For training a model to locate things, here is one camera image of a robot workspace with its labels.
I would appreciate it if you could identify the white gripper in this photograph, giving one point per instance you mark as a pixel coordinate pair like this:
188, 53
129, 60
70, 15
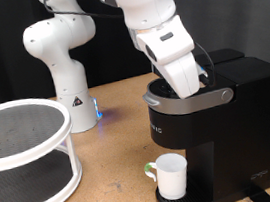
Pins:
181, 71

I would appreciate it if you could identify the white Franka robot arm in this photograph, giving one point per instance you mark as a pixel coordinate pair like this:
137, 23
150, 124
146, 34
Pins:
148, 1

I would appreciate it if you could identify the black Keurig coffee machine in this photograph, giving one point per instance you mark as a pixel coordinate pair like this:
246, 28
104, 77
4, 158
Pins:
233, 151

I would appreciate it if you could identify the grey backdrop panel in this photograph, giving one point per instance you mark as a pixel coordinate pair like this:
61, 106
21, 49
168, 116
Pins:
246, 4

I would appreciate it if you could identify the black drip tray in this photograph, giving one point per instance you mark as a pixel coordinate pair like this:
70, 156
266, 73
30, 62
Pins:
196, 200

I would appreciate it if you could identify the black tape strip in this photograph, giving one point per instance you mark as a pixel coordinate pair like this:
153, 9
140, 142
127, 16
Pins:
259, 198

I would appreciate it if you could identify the white two-tier turntable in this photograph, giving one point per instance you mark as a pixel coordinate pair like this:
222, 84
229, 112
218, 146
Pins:
31, 156

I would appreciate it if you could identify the black backdrop curtain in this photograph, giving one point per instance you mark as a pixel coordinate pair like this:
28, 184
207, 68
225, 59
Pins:
2, 65

